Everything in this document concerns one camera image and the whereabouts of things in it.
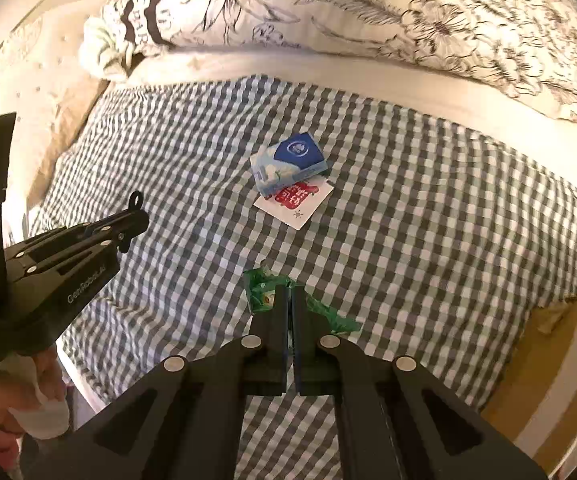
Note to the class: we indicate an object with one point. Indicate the white bed sheet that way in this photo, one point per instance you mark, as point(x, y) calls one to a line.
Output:
point(468, 95)

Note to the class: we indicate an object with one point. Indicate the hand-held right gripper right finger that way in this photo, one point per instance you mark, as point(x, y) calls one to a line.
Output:
point(303, 320)

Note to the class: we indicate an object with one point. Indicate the floral pillow with dark stripes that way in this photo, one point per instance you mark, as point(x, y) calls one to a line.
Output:
point(138, 0)

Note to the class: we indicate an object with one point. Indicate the red and white sachet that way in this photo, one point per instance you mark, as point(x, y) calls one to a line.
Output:
point(298, 202)

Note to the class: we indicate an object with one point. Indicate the blue and white carton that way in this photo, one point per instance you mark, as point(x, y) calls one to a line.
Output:
point(288, 162)

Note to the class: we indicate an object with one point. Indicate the floral patterned pillow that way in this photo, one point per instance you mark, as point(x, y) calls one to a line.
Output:
point(418, 20)

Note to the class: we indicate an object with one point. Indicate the green wrapper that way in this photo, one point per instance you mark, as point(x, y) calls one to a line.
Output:
point(261, 292)

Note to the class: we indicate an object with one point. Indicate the person's left hand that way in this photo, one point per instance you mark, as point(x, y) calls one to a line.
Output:
point(33, 375)

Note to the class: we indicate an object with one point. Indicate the grey checked blanket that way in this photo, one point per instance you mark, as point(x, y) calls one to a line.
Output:
point(418, 210)

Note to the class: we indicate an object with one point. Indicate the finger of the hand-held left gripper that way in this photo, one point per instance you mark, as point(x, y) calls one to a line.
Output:
point(128, 222)

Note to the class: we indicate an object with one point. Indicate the brown cardboard box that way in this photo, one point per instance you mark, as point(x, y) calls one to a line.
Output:
point(558, 345)

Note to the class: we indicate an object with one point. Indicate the light green cloth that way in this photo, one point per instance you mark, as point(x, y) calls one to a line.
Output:
point(113, 47)

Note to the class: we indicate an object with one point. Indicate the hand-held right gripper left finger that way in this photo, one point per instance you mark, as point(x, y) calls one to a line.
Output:
point(273, 320)

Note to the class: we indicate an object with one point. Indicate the cream tufted cushion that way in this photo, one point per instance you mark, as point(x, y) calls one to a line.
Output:
point(43, 85)

